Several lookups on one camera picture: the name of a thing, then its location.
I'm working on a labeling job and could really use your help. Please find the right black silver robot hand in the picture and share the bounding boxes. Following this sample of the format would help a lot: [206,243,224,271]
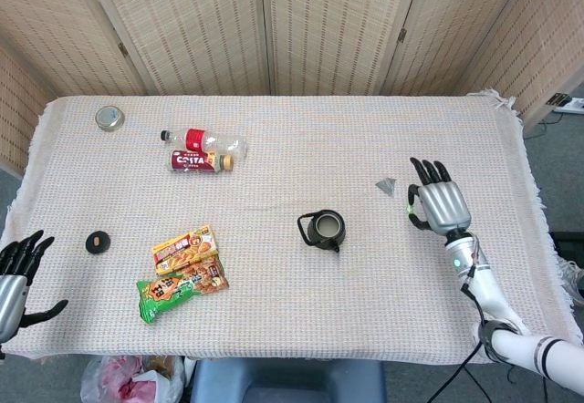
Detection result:
[405,156,473,236]

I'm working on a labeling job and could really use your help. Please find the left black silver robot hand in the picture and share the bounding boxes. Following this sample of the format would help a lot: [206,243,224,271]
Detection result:
[0,229,69,345]

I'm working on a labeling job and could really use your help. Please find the grey tea bag green tag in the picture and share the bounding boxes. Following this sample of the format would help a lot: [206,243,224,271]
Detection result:
[374,177,418,220]

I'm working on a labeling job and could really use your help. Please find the black teapot lid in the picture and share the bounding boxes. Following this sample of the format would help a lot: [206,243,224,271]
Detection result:
[85,231,112,255]

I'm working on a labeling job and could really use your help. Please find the black teapot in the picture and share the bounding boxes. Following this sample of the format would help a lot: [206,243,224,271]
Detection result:
[297,209,347,254]

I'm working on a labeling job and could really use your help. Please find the white pink plastic bag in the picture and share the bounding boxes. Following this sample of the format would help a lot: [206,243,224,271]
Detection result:
[80,355,186,403]

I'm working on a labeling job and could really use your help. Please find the green snack bag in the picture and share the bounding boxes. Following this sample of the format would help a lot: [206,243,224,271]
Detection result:
[136,256,230,326]

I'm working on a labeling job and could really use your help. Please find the white power strip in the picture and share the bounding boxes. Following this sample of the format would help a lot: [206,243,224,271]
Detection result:
[553,95,584,115]

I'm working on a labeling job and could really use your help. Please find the beige woven tablecloth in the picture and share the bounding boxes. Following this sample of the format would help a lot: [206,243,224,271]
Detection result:
[0,88,574,364]

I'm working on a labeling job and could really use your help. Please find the yellow snack box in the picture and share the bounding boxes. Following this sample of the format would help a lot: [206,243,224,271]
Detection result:
[151,223,219,277]

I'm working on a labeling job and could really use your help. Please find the round metal tin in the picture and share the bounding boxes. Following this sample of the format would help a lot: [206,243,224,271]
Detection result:
[94,106,126,133]

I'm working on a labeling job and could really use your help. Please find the Costa coffee bottle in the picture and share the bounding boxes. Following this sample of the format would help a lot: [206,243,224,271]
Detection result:
[169,149,235,174]

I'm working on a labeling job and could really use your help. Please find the blue grey chair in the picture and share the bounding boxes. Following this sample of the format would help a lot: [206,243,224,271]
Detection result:
[188,357,388,403]

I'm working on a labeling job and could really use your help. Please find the clear bottle red label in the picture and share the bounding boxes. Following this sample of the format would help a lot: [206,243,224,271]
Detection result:
[160,127,249,159]

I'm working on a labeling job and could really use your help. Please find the bamboo folding screen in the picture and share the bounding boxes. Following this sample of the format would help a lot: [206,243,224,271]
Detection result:
[0,0,584,177]

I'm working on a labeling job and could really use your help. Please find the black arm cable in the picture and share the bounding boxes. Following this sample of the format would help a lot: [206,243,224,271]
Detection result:
[426,238,492,403]

